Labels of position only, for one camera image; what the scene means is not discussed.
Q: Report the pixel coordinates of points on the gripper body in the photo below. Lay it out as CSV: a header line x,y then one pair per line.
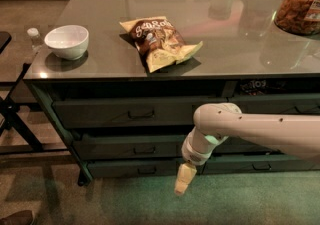
x,y
192,156

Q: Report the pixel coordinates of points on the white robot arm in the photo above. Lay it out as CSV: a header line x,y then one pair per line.
x,y
297,135

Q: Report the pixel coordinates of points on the dark snack bag in drawer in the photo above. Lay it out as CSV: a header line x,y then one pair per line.
x,y
261,87

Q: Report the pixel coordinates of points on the dark green drawer cabinet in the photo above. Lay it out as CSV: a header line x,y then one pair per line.
x,y
240,42

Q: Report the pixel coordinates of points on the brown yellow chip bag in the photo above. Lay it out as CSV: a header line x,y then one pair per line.
x,y
158,42

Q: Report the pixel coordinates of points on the brown shoe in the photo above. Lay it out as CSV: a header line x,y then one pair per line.
x,y
24,217

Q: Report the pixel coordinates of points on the white ceramic bowl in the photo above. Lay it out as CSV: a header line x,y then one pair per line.
x,y
68,42

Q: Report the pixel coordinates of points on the snack jar with black lid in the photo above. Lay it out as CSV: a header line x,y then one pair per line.
x,y
300,17

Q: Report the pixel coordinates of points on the black folding table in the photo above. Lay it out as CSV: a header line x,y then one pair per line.
x,y
10,119

